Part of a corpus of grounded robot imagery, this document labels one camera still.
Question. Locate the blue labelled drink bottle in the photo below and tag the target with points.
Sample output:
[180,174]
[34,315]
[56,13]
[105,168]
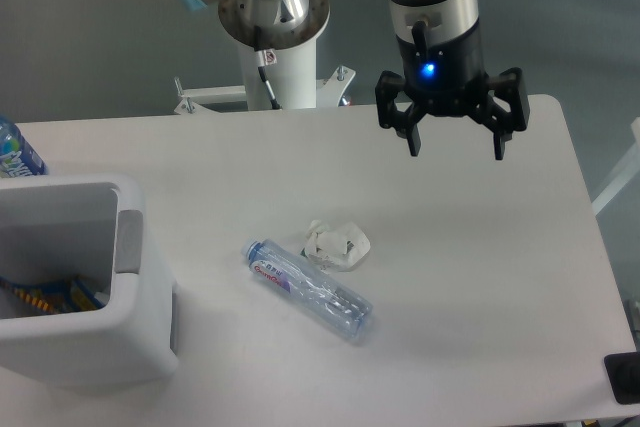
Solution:
[18,157]

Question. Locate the yellow blue snack wrapper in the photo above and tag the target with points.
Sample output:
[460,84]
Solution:
[68,295]

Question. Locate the clear plastic water bottle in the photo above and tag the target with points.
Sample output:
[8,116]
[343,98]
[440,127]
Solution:
[321,297]

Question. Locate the black device at table edge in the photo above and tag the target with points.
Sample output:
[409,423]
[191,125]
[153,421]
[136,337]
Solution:
[623,372]

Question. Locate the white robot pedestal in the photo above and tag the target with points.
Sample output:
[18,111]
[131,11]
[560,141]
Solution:
[276,43]

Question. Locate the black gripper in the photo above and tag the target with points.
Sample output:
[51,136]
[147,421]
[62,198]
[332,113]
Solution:
[449,80]

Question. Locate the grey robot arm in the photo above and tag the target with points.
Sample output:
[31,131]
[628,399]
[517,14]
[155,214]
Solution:
[448,18]

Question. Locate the white trash can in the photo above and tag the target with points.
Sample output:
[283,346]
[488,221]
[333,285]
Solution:
[94,226]

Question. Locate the white frame bar right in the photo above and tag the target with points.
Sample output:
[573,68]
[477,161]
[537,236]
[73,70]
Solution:
[623,172]

